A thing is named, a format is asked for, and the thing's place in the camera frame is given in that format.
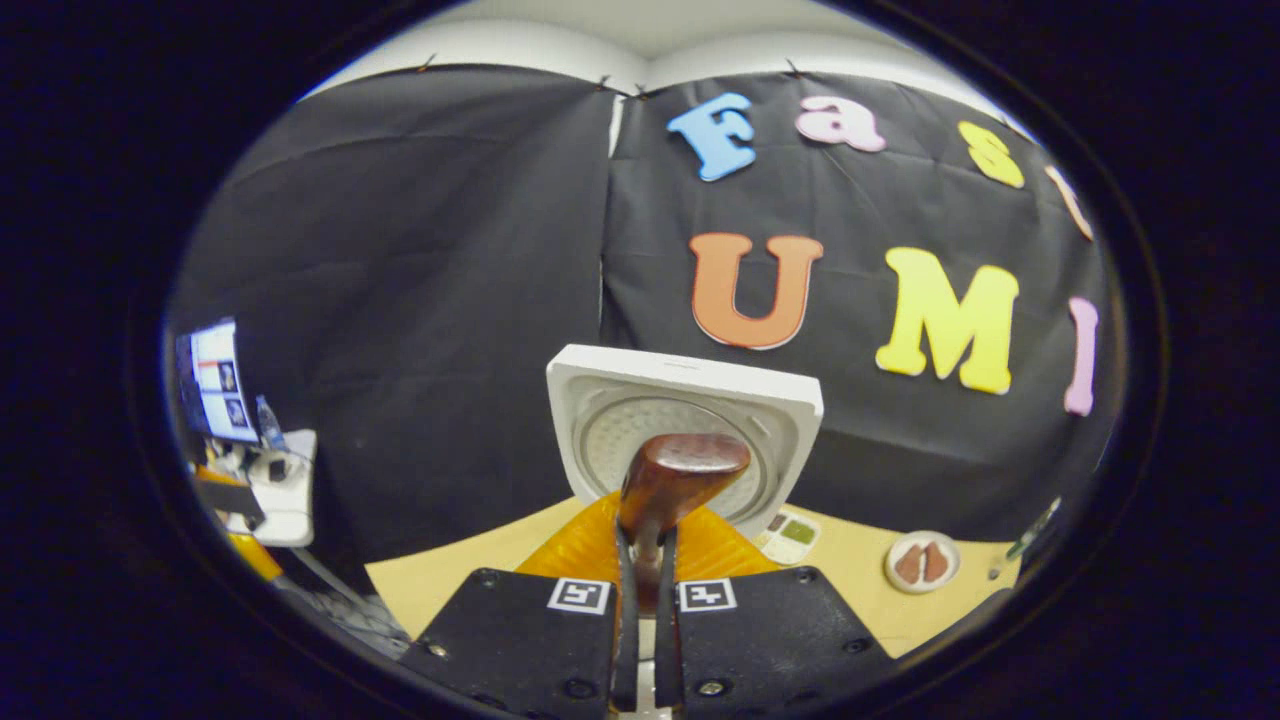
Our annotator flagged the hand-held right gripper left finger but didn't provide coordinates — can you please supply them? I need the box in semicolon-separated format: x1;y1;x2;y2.
400;490;641;720

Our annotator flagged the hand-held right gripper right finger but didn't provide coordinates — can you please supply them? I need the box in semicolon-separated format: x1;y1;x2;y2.
655;505;896;720

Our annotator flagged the brown wooden spoon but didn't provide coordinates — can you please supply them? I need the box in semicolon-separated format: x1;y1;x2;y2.
617;432;753;611

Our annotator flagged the white rice cooker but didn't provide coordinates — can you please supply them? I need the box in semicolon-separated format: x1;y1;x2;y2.
546;344;826;541

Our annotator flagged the white side desk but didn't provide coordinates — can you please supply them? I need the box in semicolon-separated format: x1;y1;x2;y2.
205;430;319;549

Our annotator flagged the small clear plastic bottle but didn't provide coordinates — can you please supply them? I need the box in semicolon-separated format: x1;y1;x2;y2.
255;394;288;453

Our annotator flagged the white divided grain dish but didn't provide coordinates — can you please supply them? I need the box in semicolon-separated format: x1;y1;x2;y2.
755;508;823;567

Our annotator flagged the computer monitor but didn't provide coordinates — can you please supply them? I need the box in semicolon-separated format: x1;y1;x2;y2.
178;318;263;447

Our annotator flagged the white round plate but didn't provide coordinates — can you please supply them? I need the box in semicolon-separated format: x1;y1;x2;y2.
884;530;962;595

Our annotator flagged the green label water bottle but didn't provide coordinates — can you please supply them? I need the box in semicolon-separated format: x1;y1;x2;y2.
988;497;1063;581

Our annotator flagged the black backdrop cloth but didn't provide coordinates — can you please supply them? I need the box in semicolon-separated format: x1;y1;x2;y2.
165;62;1126;573

